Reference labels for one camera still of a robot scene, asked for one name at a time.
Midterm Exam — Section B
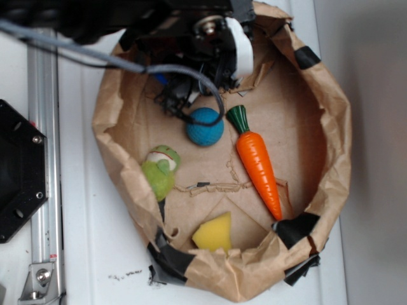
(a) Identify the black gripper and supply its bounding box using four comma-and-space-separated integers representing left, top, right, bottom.
120, 1, 256, 119

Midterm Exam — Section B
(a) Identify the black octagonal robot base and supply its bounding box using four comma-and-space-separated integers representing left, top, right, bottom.
1, 100, 47, 244

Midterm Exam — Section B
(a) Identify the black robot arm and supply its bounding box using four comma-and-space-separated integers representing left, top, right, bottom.
1, 1, 256, 125

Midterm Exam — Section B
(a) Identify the blue dimpled ball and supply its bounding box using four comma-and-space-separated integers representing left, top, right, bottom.
186, 107, 224, 146

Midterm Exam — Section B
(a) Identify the orange toy carrot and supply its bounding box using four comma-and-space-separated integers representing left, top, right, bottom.
226, 105, 283, 221

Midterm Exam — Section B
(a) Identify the green plush frog toy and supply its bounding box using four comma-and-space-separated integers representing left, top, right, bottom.
141, 145, 181, 201

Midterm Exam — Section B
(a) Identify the brown paper bag container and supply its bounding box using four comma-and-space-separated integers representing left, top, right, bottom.
92, 2, 352, 302

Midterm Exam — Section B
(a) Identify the yellow sponge piece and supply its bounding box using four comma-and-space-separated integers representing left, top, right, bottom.
192, 212, 232, 252

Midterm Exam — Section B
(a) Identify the grey sleeved cable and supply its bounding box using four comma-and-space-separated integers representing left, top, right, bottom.
0, 18, 225, 127

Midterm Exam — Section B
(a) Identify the aluminium extrusion rail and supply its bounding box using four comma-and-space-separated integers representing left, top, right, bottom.
27, 42, 66, 304

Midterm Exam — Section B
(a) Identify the metal corner bracket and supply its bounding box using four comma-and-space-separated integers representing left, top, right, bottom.
18, 262, 59, 304

